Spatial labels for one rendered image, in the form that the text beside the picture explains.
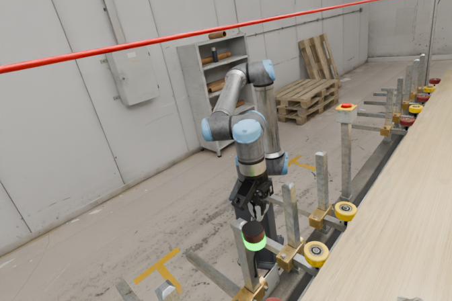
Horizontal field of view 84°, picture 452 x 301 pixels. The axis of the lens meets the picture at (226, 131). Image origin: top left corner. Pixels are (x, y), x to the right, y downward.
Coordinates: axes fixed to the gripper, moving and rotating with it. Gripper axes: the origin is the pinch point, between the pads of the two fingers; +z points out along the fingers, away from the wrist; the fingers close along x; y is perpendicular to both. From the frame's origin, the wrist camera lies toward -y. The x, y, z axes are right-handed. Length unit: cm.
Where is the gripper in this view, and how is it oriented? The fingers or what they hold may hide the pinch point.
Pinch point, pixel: (257, 220)
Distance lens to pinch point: 97.6
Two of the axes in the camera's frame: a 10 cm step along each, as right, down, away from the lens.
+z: 1.8, 9.1, 3.7
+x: -7.0, -1.5, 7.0
